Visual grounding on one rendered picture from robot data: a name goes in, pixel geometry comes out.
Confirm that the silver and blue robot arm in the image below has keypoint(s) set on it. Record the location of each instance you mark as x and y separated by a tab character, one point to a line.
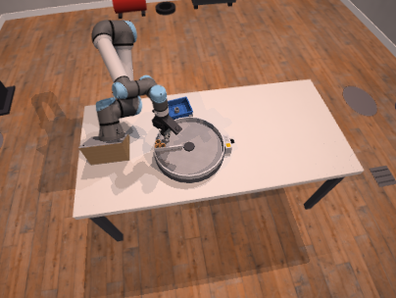
119	66

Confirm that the blue crate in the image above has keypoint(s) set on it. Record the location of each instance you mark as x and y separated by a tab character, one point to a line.
185	109

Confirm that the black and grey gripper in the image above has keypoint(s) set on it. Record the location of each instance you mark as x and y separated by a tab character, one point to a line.
163	129

